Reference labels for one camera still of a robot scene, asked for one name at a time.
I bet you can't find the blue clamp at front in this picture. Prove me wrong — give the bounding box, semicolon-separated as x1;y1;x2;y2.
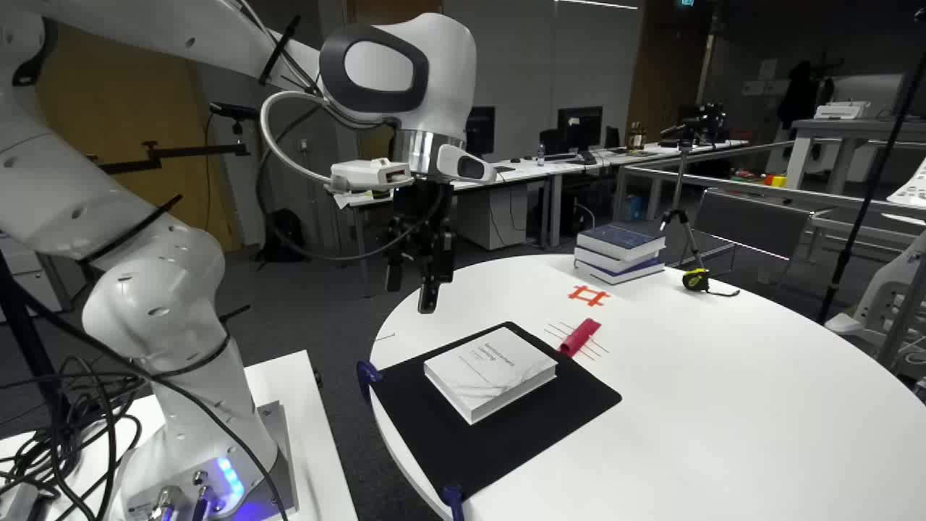
441;487;467;521

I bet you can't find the camera tripod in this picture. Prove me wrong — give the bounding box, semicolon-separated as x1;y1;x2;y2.
658;99;736;271

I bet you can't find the white round table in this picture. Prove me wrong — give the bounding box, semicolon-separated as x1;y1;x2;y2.
371;254;926;521

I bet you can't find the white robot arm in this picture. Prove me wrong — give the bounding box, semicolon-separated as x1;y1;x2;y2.
0;0;477;521

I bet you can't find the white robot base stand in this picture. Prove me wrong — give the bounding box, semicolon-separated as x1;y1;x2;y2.
41;354;353;521

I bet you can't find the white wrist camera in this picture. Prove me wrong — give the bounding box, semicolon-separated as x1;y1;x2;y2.
327;156;413;209

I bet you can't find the orange tape marker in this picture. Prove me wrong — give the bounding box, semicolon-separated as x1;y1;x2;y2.
568;284;607;306

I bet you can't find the black mat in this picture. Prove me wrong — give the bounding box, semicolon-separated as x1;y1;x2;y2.
371;322;622;500

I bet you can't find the stack of blue books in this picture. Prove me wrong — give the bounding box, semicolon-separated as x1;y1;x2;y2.
574;222;665;284

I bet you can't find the black computer monitor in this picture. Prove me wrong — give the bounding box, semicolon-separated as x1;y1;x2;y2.
558;106;603;151

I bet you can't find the yellow black tape measure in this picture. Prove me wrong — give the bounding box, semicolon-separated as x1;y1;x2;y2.
682;267;740;297

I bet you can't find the white book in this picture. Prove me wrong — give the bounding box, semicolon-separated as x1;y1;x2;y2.
422;328;557;425

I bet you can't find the blue clamp near robot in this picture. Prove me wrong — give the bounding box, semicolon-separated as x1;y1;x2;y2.
357;358;380;397

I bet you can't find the red plastic strip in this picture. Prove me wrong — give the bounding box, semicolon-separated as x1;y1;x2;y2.
558;318;603;357

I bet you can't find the metal frame enclosure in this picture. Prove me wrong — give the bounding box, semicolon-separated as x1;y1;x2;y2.
625;156;923;264

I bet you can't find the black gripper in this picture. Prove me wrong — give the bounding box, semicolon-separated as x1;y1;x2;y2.
384;183;455;313

